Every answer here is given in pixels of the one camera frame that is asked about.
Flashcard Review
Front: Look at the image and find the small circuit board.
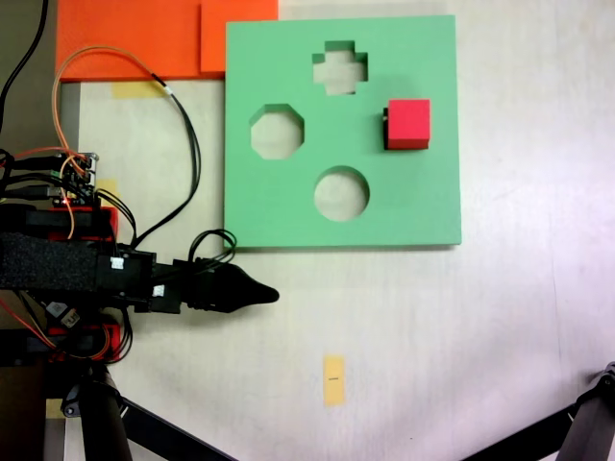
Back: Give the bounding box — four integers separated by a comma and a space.
49, 151, 101, 206

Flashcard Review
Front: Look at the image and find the yellow tape marker with line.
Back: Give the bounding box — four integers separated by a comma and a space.
322, 354, 348, 409

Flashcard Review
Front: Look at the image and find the red square block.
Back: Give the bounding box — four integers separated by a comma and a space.
385, 98, 432, 151

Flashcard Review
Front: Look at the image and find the orange flat block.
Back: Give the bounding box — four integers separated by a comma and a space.
55, 0, 280, 82

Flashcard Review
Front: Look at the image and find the black cable with white band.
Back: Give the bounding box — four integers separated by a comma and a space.
129, 71, 203, 247

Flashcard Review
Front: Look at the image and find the thin orange wire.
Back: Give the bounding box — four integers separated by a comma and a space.
51, 44, 160, 241

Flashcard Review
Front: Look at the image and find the wide yellow tape strip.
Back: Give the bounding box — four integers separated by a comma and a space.
111, 80, 168, 100

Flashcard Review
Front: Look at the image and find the black tripod leg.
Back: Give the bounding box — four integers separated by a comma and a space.
460, 360, 615, 461
60, 362, 239, 461

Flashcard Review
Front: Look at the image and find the black usb cable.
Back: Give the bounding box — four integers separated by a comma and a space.
0, 175, 63, 202
0, 154, 66, 173

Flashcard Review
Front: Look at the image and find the grey plug connector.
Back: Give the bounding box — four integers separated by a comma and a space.
42, 300, 84, 330

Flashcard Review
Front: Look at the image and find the thick black cable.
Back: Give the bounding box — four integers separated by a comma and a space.
0, 0, 50, 138

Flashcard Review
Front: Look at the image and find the red black table clamp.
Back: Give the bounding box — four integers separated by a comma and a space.
45, 322, 122, 364
47, 205, 120, 242

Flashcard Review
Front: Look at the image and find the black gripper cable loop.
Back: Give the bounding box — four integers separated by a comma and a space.
188, 229, 237, 265

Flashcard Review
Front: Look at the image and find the green shape sorting board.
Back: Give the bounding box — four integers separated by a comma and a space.
223, 13, 463, 251

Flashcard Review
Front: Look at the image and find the black servo cable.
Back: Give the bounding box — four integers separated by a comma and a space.
93, 189, 138, 247

